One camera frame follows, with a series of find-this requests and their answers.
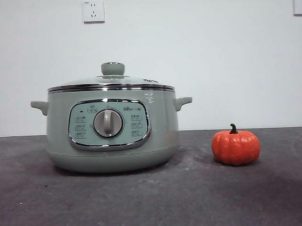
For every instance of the small orange pumpkin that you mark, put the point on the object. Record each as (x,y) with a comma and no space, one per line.
(235,149)

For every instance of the glass lid with green knob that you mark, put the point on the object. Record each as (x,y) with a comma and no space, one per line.
(112,69)

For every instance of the pale green electric pot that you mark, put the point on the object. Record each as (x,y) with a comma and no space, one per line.
(161,132)

